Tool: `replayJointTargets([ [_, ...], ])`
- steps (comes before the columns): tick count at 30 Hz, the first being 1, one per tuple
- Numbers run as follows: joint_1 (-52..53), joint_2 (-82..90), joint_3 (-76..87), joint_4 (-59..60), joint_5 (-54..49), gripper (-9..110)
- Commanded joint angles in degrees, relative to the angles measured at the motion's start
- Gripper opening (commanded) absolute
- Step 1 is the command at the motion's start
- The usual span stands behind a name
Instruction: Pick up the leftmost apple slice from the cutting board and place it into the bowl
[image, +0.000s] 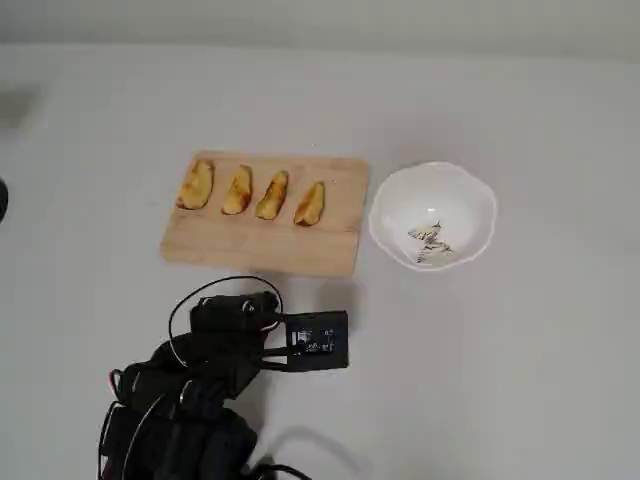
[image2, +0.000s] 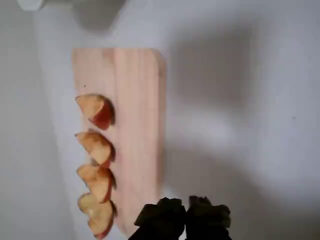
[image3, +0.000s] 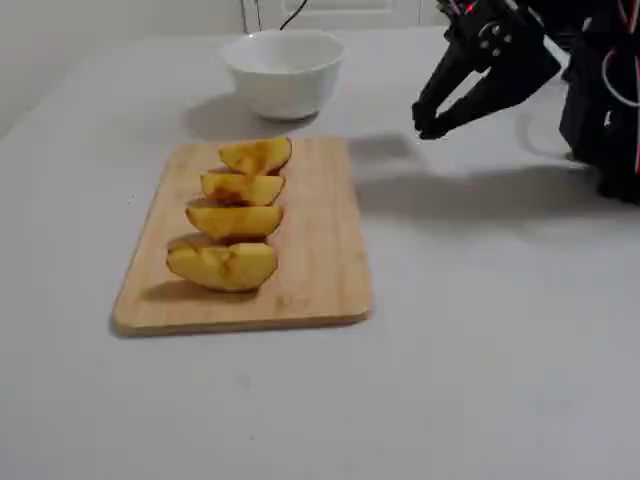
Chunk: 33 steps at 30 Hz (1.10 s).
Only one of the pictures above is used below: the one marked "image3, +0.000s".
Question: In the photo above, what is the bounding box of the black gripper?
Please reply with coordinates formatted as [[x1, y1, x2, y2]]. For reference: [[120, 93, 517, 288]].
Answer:
[[412, 0, 561, 139]]

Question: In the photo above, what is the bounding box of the apple slice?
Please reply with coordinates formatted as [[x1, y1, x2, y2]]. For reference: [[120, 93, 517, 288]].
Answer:
[[217, 136, 294, 176], [184, 198, 285, 241], [199, 171, 287, 207], [165, 232, 279, 294]]

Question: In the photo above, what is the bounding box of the white ceramic bowl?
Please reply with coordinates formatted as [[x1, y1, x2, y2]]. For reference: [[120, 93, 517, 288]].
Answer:
[[219, 28, 347, 121]]

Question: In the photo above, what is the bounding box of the wooden cutting board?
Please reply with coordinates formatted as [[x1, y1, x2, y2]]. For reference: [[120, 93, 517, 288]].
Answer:
[[110, 135, 375, 339]]

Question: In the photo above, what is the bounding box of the red white servo cable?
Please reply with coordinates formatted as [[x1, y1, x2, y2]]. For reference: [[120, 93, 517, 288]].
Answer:
[[602, 0, 640, 174]]

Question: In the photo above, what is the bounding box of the black cable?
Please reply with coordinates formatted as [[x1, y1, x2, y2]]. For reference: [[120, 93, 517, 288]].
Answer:
[[278, 0, 309, 32]]

